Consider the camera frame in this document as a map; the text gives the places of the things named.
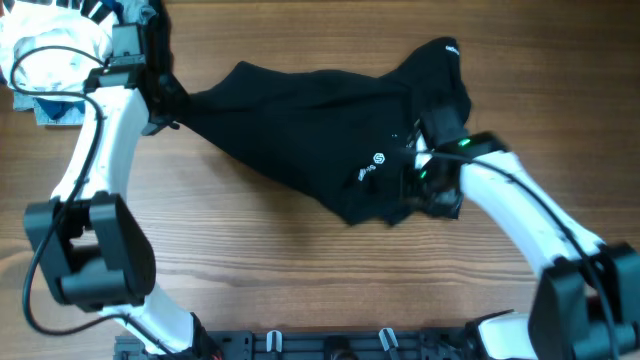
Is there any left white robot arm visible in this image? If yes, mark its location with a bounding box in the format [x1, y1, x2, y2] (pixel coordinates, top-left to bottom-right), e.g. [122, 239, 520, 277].
[22, 70, 207, 359]

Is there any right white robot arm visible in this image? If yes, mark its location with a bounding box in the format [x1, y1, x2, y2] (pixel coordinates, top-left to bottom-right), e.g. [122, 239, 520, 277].
[401, 105, 639, 359]

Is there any grey garment on pile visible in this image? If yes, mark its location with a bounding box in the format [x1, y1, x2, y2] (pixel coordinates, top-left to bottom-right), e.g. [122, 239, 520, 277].
[1, 0, 157, 125]

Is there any black t-shirt with logo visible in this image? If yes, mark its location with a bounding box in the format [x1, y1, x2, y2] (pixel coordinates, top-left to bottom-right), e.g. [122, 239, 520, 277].
[181, 37, 471, 225]

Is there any black white striped garment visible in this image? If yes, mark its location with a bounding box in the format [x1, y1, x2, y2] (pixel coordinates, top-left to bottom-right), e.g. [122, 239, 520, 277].
[2, 0, 119, 25]

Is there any black garment on pile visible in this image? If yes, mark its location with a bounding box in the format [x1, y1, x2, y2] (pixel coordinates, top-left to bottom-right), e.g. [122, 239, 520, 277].
[143, 0, 173, 101]

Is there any dark blue garment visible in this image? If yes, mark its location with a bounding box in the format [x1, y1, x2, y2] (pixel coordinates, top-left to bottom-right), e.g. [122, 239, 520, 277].
[34, 0, 124, 125]

